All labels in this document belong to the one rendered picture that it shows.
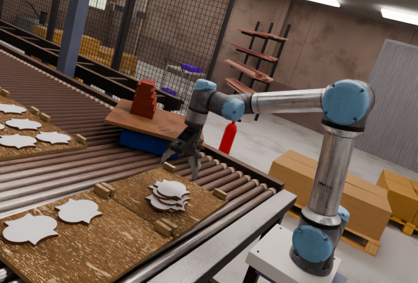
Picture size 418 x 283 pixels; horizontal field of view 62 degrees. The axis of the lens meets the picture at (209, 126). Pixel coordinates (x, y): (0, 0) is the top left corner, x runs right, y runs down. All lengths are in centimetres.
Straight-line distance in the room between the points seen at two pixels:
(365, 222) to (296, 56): 674
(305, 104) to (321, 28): 878
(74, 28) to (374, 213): 319
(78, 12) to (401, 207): 420
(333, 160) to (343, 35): 881
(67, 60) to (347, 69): 779
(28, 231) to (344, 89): 90
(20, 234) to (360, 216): 333
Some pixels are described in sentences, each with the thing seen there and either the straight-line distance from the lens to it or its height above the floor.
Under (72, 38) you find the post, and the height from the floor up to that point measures 123.
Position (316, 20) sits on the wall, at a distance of 1000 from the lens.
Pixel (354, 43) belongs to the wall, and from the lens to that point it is 970.
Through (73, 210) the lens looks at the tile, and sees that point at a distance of 115.
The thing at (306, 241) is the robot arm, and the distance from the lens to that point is 110.
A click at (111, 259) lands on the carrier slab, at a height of 94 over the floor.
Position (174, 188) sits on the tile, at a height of 99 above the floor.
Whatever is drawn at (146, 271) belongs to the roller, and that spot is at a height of 92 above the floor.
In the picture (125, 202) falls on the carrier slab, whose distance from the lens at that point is 126.
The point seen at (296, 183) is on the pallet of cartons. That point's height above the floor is 36.
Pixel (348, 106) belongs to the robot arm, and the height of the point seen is 149.
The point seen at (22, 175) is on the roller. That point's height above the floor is 91.
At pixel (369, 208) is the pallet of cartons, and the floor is 44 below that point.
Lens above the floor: 155
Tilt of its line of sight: 14 degrees down
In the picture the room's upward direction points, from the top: 18 degrees clockwise
